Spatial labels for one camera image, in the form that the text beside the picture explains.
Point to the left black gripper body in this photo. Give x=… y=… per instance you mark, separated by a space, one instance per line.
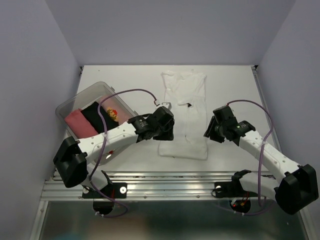
x=160 y=128

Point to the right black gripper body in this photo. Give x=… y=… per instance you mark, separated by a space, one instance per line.
x=221 y=127

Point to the white printed t-shirt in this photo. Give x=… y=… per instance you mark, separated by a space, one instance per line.
x=186 y=93

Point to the clear plastic storage bin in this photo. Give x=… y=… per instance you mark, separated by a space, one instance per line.
x=85 y=98

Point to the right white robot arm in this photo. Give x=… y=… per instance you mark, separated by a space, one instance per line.
x=292 y=186

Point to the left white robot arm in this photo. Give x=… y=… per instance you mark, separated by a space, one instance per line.
x=77 y=160

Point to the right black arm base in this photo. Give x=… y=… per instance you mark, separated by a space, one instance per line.
x=233 y=187

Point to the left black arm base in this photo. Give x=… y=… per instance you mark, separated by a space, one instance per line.
x=114 y=190

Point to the rolled pink printed t-shirt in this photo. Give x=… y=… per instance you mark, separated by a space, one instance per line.
x=114 y=109

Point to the rolled black t-shirt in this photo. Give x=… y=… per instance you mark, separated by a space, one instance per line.
x=92 y=116

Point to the rolled red t-shirt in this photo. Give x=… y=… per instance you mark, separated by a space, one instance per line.
x=79 y=125

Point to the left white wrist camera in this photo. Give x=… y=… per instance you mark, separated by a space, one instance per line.
x=167 y=105

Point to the aluminium mounting rail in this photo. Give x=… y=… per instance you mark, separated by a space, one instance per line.
x=147 y=186

